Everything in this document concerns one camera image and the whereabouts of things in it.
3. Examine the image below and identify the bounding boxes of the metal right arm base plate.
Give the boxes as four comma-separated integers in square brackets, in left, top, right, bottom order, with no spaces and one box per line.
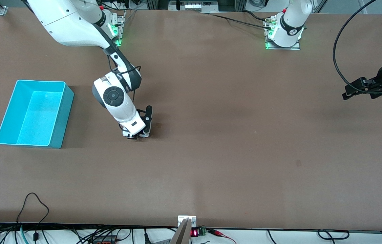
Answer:
[108,9,126,47]

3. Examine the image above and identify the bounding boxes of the black coiled cable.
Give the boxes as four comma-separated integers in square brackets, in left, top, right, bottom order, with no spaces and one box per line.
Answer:
[317,230,350,240]

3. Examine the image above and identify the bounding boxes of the white jeep toy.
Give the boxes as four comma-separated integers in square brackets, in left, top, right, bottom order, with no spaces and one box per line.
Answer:
[122,128,151,138]

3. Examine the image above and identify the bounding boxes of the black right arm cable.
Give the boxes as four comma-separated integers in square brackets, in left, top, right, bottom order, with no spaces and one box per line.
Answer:
[108,54,142,131]

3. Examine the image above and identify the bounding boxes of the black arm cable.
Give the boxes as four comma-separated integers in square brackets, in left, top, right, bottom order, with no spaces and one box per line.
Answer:
[108,54,142,131]
[333,0,378,94]

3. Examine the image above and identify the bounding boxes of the metal control box with lights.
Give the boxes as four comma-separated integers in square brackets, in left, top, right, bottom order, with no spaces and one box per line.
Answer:
[168,0,219,13]

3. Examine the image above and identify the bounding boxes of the thin black looped cable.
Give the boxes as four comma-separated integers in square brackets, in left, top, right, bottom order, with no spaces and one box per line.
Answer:
[16,192,50,242]

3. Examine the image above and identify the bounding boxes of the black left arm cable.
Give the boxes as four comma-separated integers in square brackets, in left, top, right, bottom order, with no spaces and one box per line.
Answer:
[333,0,378,94]

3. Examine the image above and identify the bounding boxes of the orange black power device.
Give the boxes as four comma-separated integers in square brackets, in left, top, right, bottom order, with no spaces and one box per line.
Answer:
[91,236,119,244]

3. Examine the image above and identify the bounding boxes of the teal plastic bin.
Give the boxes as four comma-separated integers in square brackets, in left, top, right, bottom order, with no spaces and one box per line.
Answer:
[0,80,75,149]

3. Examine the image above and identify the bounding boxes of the red clip lead wire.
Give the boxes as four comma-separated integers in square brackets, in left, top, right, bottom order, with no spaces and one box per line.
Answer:
[207,228,237,244]

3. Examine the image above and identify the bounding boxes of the short black power cable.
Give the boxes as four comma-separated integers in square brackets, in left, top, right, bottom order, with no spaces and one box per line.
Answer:
[241,9,269,22]

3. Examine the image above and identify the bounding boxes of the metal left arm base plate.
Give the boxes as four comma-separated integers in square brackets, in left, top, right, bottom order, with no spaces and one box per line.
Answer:
[265,18,301,50]

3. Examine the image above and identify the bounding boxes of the long black power cable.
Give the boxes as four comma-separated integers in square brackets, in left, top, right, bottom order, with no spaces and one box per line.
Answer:
[207,13,273,30]

